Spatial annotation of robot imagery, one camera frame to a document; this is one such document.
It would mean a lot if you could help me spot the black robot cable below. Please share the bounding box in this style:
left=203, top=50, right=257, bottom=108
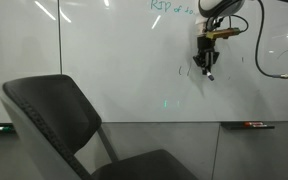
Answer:
left=203, top=0, right=288, bottom=80

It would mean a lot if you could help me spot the black mesh office chair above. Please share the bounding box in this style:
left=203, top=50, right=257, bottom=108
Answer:
left=0, top=74, right=198, bottom=180

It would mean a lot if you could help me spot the red whiteboard marker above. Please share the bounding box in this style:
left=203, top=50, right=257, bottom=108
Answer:
left=244, top=122, right=264, bottom=126

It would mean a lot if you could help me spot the large white whiteboard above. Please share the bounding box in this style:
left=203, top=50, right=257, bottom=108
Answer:
left=60, top=0, right=288, bottom=122

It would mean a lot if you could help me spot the left whiteboard panel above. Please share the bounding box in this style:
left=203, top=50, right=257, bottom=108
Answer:
left=0, top=0, right=60, bottom=123

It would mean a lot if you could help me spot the black marker tray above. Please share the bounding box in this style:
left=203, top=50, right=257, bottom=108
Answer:
left=221, top=122, right=275, bottom=130

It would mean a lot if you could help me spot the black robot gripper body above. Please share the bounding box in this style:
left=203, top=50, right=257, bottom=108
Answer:
left=195, top=36, right=217, bottom=68

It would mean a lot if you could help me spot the gold wrist camera mount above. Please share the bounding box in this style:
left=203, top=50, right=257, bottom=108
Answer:
left=206, top=28, right=241, bottom=40

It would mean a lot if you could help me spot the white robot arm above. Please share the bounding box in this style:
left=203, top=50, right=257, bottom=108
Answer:
left=193, top=0, right=245, bottom=79

